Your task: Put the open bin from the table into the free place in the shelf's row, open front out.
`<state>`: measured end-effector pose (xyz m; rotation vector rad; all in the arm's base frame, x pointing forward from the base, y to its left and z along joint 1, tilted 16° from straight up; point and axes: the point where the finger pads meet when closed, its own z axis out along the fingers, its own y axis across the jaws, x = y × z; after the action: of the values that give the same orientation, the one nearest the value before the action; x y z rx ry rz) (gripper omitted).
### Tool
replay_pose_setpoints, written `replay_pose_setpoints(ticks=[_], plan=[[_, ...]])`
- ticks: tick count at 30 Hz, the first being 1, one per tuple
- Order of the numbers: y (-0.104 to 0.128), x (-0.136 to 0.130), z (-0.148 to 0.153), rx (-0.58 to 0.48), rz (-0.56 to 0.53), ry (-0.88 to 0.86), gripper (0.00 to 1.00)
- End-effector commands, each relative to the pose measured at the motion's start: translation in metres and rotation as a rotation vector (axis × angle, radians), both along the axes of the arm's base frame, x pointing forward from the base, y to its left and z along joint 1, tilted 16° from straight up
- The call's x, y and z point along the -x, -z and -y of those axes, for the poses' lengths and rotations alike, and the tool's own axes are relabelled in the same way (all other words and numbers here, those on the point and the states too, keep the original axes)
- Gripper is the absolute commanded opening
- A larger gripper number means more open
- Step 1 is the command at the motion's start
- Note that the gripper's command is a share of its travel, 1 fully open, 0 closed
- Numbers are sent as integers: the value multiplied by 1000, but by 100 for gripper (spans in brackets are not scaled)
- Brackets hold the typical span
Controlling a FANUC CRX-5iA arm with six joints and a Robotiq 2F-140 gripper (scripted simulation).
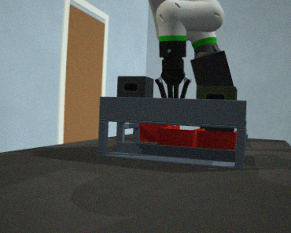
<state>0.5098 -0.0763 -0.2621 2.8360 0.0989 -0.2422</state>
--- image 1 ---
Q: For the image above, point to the dark grey metal shelf rack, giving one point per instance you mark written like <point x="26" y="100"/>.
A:
<point x="172" y="111"/>

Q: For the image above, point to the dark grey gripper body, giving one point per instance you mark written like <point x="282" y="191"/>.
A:
<point x="173" y="67"/>

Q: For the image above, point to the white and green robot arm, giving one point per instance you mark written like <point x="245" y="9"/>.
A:
<point x="179" y="21"/>

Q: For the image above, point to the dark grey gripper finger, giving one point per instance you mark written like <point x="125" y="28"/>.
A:
<point x="159" y="82"/>
<point x="184" y="89"/>

